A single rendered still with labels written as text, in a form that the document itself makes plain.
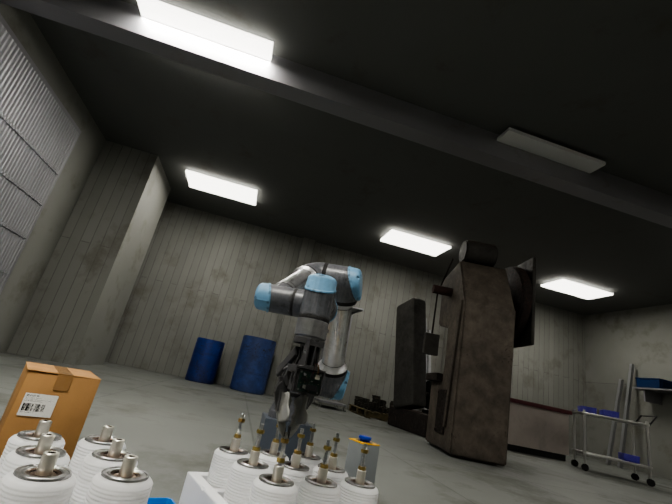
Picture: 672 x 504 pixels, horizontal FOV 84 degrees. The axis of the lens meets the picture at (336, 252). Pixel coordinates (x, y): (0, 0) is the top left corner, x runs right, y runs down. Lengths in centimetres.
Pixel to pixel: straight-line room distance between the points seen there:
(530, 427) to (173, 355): 643
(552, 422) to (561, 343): 360
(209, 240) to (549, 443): 726
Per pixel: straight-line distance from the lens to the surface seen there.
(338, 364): 149
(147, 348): 812
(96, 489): 80
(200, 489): 109
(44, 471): 79
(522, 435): 747
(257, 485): 91
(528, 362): 1037
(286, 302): 99
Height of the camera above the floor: 47
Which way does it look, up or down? 19 degrees up
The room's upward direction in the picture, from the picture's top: 12 degrees clockwise
